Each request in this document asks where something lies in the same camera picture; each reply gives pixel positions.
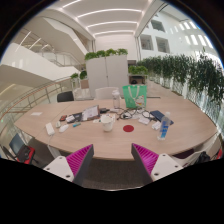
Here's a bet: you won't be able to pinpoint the green tote bag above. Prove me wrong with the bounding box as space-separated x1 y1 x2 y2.
121 84 148 110

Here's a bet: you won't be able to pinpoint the white power strip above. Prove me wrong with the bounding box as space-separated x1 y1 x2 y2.
45 122 56 137

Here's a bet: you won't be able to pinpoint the black and red chair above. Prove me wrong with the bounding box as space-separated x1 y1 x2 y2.
8 133 36 165

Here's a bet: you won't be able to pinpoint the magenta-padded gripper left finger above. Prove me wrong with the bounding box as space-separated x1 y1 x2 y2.
43 143 95 187

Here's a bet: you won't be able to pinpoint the low planter with plants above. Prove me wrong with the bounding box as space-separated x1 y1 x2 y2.
128 65 149 85

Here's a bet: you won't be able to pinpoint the ceiling light strips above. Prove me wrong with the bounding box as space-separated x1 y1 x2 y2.
61 0 144 38

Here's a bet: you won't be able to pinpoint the flat round red coaster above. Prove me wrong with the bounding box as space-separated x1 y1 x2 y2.
122 124 135 133

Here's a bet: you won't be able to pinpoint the black office chair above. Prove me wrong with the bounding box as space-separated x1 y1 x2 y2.
56 90 75 103

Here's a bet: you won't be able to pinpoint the white chair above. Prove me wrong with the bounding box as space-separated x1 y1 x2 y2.
94 86 120 100

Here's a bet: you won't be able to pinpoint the printed paper booklet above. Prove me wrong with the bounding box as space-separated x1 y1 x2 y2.
80 104 101 122

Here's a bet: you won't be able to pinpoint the small white box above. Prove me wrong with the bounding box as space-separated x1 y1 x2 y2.
65 114 76 124

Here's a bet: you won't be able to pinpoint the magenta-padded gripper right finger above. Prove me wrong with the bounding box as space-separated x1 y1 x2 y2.
130 143 184 184

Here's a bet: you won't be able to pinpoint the small white planter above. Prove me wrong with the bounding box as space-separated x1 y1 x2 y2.
70 70 89 90

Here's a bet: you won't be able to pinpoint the white paper cup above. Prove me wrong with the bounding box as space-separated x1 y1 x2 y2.
100 114 116 132

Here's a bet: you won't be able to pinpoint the tangled black cables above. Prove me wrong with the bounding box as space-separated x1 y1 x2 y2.
114 107 154 121

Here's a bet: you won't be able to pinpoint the glass railing with handrail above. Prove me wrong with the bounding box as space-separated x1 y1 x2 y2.
0 75 73 134

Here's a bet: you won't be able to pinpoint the clear plastic tumbler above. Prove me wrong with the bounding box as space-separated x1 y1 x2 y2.
111 89 121 109

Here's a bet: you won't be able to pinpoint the white cabinet with plants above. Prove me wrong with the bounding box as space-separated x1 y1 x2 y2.
84 48 130 98

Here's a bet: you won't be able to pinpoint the clear blue-labelled water bottle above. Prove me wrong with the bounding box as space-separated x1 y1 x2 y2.
157 111 172 141

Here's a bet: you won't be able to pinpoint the white packet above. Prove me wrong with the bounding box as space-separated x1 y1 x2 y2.
151 120 162 131

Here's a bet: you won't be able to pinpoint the small white mouse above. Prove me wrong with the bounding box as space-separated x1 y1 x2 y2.
58 124 70 133

